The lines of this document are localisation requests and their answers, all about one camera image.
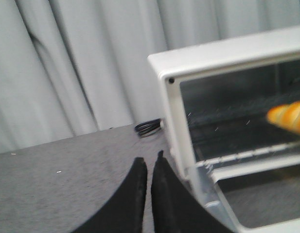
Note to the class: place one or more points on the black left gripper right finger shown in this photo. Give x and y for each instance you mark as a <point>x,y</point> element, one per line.
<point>174,209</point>

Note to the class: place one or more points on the oven glass door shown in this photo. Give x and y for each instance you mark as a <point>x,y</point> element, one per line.
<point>261,196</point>

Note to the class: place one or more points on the white Toshiba toaster oven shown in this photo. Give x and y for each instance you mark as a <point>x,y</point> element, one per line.
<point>222,73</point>

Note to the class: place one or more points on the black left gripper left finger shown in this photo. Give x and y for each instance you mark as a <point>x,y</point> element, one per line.
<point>123,212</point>

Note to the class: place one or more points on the wire oven rack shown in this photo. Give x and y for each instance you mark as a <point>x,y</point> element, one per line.
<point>240,132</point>

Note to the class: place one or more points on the golden bread roll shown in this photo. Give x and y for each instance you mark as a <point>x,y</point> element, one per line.
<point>286,116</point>

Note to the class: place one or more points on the grey curtain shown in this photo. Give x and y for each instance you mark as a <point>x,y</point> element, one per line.
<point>73,67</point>

